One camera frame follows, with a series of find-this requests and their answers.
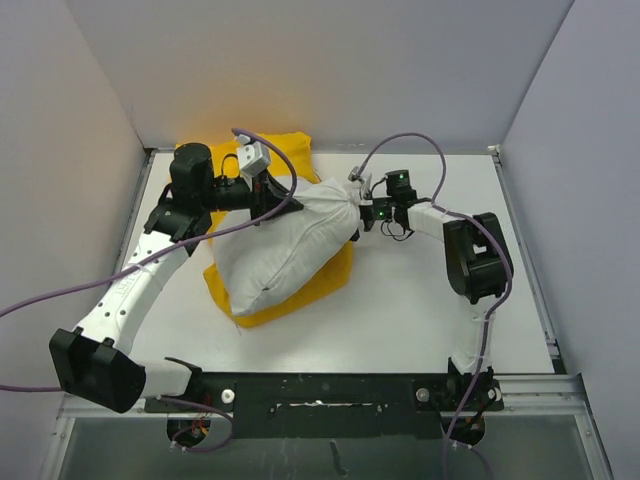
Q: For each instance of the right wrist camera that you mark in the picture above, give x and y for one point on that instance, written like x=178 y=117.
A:
x=358 y=187

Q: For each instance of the yellow printed pillowcase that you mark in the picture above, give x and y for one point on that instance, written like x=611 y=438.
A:
x=333 y=276

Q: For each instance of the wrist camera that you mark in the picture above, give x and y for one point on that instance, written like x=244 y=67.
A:
x=253 y=156
x=358 y=187

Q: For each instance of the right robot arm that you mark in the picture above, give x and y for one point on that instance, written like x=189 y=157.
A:
x=478 y=264

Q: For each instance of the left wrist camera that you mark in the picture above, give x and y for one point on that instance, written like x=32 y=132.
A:
x=253 y=156

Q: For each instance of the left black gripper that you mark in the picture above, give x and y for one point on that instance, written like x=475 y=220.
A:
x=265 y=194

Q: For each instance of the aluminium frame rail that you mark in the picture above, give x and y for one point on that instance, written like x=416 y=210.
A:
x=397 y=314

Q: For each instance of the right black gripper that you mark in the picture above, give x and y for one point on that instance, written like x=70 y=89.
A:
x=363 y=216

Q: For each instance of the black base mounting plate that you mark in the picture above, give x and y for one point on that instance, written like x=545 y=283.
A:
x=339 y=406

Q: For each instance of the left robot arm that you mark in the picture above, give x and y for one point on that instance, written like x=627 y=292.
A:
x=92 y=361

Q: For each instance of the white pillow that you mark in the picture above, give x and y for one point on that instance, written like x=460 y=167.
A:
x=263 y=266

